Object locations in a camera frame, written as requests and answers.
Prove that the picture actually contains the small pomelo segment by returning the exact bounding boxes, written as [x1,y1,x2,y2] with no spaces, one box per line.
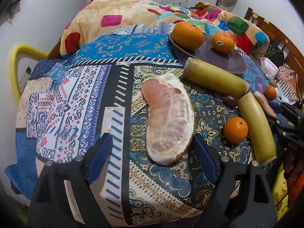
[254,91,277,117]

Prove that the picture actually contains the sugarcane piece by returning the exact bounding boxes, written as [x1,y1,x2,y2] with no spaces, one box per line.
[237,92,277,166]
[182,57,249,99]

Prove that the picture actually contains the small tangerine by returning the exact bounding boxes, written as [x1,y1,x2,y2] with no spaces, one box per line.
[223,116,248,144]
[264,85,277,101]

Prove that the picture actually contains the dark red grape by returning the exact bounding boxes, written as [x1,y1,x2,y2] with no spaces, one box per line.
[222,95,238,109]

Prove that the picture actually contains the purple round plate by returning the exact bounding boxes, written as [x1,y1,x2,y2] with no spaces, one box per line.
[168,34,246,75]

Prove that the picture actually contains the stickered orange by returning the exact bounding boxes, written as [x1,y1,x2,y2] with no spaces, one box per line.
[211,33,234,54]

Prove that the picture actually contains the large pomelo segment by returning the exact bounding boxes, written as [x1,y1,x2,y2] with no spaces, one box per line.
[141,72,195,165]

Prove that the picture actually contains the large orange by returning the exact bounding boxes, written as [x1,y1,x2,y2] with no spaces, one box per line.
[171,21,205,51]

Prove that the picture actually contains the wooden headboard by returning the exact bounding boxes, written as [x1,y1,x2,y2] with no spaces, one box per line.
[244,7,303,98]

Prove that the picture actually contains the black striped bag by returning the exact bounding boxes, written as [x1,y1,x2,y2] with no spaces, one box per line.
[264,42,285,67]

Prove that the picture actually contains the colourful patchwork quilt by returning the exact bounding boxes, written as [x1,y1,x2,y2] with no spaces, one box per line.
[60,0,270,58]

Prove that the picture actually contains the yellow foam padded rail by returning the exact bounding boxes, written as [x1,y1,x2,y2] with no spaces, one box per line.
[9,44,48,105]

